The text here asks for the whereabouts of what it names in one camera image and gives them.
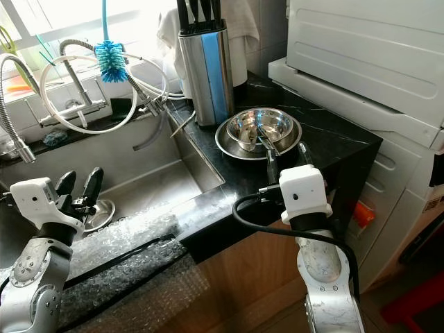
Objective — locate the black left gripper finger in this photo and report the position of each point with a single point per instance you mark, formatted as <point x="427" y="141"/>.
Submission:
<point x="92" y="187"/>
<point x="66" y="187"/>

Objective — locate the steel spoon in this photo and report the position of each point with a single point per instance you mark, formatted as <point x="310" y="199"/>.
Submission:
<point x="265" y="142"/>

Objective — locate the wide shallow steel dish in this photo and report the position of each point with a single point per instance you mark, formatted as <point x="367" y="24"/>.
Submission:
<point x="227" y="146"/>

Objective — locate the steel kitchen sink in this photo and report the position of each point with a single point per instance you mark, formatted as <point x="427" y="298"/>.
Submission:
<point x="146" y="156"/>

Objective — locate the green hanging kitchen tool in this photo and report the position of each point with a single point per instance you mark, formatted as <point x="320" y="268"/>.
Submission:
<point x="10" y="45"/>

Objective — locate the blue-green scrub sponge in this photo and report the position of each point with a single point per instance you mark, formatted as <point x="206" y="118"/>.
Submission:
<point x="55" y="139"/>

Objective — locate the clear bubble wrap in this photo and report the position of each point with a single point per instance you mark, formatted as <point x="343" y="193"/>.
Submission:
<point x="146" y="232"/>

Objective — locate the small steel cup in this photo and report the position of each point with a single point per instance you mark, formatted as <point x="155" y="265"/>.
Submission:
<point x="8" y="149"/>

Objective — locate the orange plastic clip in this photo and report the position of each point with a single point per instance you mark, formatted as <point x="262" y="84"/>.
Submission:
<point x="364" y="214"/>

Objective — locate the wooden cabinet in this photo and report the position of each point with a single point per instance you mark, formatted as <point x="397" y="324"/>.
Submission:
<point x="250" y="277"/>

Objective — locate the thin pale stick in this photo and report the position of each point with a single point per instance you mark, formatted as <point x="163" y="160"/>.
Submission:
<point x="182" y="123"/>

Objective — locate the orange plastic item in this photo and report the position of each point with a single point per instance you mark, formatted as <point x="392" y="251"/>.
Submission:
<point x="19" y="88"/>

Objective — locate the steel knife block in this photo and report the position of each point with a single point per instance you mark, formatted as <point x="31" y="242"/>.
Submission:
<point x="205" y="76"/>

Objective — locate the white washing machine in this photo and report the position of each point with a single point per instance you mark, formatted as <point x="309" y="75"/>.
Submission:
<point x="361" y="48"/>

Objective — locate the blue bottle brush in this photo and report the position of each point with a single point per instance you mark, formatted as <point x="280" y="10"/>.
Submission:
<point x="111" y="61"/>

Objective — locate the white towel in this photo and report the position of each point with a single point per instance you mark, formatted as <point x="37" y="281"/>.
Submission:
<point x="170" y="35"/>

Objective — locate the red plastic stool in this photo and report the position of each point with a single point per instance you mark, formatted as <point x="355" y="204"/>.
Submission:
<point x="416" y="302"/>

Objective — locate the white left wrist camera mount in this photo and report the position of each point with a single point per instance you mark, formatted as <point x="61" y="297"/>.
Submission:
<point x="35" y="201"/>

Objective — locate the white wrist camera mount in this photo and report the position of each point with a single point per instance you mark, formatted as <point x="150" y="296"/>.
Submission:
<point x="35" y="201"/>
<point x="305" y="194"/>

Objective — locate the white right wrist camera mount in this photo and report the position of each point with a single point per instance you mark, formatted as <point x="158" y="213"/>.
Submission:
<point x="305" y="194"/>

